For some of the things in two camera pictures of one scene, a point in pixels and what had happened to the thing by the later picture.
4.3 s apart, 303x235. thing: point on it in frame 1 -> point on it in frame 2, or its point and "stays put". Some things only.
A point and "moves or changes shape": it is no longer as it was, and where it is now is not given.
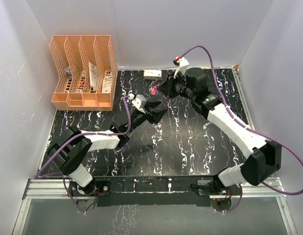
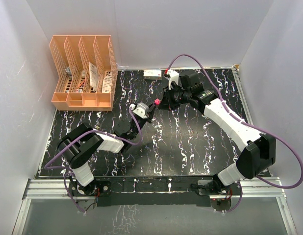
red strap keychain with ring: x=154 y=90 moves or changes shape
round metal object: x=68 y=70 stays put
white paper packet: x=93 y=76 stays put
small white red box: x=152 y=73 stays put
